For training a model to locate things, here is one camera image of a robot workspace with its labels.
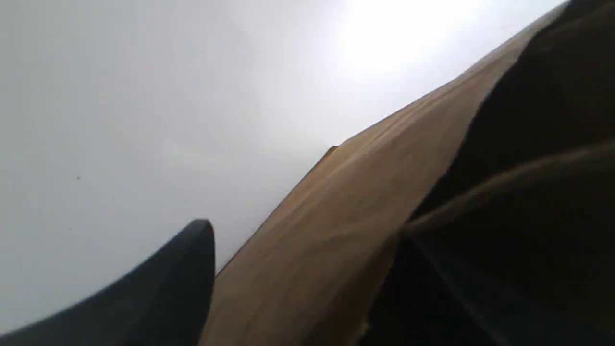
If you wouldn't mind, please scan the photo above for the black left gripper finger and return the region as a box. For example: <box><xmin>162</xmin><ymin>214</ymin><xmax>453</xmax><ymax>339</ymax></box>
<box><xmin>0</xmin><ymin>219</ymin><xmax>216</xmax><ymax>346</ymax></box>

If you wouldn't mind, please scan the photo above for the brown paper bag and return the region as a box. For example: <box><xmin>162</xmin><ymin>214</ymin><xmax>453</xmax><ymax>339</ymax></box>
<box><xmin>198</xmin><ymin>0</ymin><xmax>615</xmax><ymax>346</ymax></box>

